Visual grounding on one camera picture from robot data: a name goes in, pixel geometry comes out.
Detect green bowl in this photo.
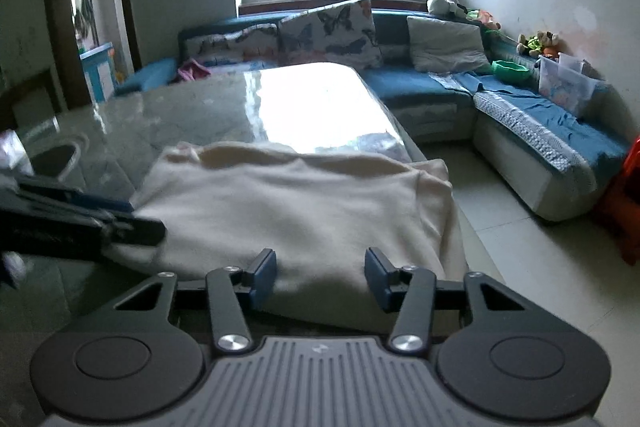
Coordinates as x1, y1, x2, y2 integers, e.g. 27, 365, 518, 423
491, 60, 530, 86

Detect large butterfly cushion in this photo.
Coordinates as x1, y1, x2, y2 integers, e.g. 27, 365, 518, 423
278, 0, 383, 70

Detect white tissue pack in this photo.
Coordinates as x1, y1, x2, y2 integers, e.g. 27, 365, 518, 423
0, 130, 34, 176

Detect clear plastic storage box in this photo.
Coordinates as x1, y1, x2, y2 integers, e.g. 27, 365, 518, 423
538, 57, 610, 118

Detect panda plush toy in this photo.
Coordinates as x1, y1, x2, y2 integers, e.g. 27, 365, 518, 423
426, 0, 468, 18

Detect red plastic stool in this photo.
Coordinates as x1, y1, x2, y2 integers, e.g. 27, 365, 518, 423
604, 138, 639, 265

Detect long butterfly cushion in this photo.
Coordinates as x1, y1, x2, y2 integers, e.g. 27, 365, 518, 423
184, 24, 280, 67

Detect green brown plush toys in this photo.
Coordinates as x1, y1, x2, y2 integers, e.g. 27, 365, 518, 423
516, 30, 561, 61

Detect pink cloth on sofa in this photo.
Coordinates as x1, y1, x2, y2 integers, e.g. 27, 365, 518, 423
177, 58, 212, 82

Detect teal corner sofa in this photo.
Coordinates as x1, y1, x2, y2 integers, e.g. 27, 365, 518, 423
115, 4, 629, 221

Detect cream knit garment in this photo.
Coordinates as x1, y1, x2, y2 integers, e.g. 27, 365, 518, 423
108, 142, 468, 333

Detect blue white cabinet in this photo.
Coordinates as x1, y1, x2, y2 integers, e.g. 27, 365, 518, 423
79, 42, 117, 104

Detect grey plain cushion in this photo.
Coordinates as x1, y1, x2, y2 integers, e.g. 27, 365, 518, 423
407, 16, 489, 74

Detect orange plush toy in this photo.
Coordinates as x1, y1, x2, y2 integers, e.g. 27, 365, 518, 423
466, 10, 501, 31

